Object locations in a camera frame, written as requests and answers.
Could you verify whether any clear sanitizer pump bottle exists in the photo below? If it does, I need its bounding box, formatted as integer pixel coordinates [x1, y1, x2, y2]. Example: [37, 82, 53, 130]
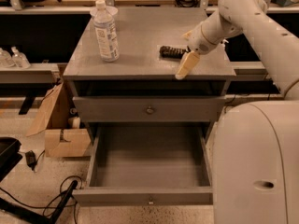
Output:
[11, 47, 31, 69]

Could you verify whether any clear plastic water bottle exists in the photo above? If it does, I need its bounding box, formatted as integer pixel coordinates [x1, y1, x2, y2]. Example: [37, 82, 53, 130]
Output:
[92, 0, 120, 62]

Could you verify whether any black bin at left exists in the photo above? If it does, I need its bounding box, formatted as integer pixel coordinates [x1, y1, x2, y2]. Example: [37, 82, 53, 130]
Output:
[0, 137, 22, 182]

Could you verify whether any grey wooden drawer cabinet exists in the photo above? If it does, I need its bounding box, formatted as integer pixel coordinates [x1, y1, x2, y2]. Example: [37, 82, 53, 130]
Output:
[63, 7, 237, 207]

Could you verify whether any black floor stand leg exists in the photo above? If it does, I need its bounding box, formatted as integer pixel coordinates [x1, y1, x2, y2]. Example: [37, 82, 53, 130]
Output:
[0, 180, 78, 224]

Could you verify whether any black power adapter left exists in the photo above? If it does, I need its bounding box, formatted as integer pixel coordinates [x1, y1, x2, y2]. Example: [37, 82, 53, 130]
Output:
[25, 150, 36, 169]

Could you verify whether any dark rxbar chocolate bar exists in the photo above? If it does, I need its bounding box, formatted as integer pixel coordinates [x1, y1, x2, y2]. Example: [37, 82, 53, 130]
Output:
[159, 46, 187, 59]

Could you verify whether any open grey middle drawer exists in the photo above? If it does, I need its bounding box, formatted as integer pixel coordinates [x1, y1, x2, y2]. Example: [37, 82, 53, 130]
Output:
[74, 124, 213, 206]

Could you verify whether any small white pump bottle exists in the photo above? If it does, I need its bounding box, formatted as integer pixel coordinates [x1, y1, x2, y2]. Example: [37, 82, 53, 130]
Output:
[221, 39, 229, 47]

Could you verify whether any brown cardboard box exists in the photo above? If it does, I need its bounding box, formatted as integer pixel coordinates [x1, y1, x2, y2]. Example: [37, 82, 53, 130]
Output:
[26, 83, 92, 158]

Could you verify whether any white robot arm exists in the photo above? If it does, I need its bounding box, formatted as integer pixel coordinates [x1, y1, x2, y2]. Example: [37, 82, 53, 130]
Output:
[176, 0, 299, 224]

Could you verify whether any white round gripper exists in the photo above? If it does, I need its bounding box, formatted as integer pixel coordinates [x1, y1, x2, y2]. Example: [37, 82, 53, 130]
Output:
[175, 23, 219, 80]

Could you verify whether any closed grey top drawer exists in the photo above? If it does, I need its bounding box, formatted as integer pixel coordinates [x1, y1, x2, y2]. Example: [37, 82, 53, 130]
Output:
[73, 96, 224, 122]

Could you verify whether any black floor cable left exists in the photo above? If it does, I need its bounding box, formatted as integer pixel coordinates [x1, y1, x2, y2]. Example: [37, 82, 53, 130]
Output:
[0, 175, 84, 224]

